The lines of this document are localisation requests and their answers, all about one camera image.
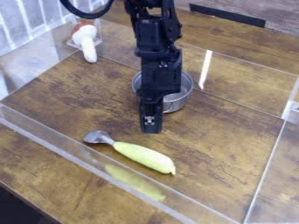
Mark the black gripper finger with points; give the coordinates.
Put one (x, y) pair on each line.
(151, 117)

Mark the small silver metal pot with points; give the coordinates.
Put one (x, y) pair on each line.
(176, 93)

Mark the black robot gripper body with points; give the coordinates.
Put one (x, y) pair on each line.
(161, 58)

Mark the black bar on table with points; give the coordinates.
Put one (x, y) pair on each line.
(228, 15)

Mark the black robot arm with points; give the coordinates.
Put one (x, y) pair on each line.
(152, 8)

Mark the green handled metal spoon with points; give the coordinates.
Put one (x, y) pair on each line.
(143, 155)

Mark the white red toy mushroom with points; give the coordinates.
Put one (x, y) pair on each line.
(83, 34)

